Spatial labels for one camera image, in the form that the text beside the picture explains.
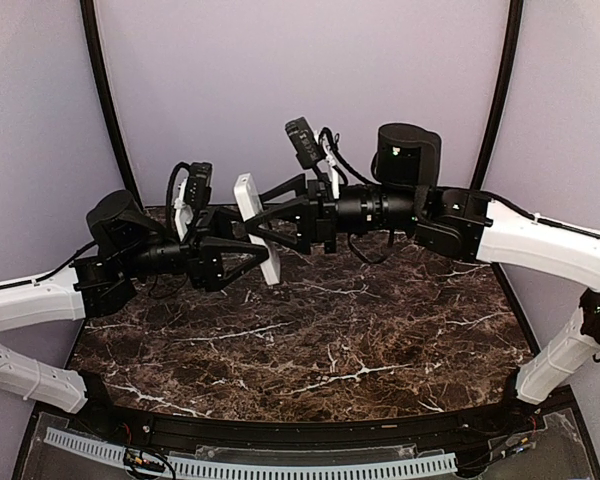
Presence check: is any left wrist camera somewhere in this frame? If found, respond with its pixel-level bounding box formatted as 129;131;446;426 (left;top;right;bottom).
165;162;213;241

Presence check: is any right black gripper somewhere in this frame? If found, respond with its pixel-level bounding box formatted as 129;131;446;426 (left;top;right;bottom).
244;170;423;254

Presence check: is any black frame post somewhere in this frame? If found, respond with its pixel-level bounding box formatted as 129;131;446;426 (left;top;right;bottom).
470;0;524;189
79;0;143;207

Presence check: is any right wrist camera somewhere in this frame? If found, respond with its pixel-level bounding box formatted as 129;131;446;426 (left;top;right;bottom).
283;117;344;199

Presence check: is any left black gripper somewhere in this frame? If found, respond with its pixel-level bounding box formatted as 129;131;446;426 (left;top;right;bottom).
120;205;271;291

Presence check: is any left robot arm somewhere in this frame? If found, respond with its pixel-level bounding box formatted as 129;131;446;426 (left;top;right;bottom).
0;190;280;436

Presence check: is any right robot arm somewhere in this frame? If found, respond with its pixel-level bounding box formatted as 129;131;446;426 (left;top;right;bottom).
234;118;600;434

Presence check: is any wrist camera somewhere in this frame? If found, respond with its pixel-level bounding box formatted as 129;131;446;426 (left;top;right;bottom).
165;162;213;241
283;117;344;199

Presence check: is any left black frame post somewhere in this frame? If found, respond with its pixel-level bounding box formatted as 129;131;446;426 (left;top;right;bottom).
79;0;143;207

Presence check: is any black front rail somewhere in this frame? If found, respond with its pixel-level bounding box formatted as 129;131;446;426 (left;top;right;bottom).
76;401;531;452

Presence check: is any right black frame post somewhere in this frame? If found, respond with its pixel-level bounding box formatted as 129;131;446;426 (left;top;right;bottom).
470;0;524;189

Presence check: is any white slotted cable duct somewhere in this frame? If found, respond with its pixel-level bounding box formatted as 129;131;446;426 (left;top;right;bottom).
44;427;458;479

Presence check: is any white remote control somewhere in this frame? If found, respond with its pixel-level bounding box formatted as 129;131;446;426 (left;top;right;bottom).
232;172;282;286

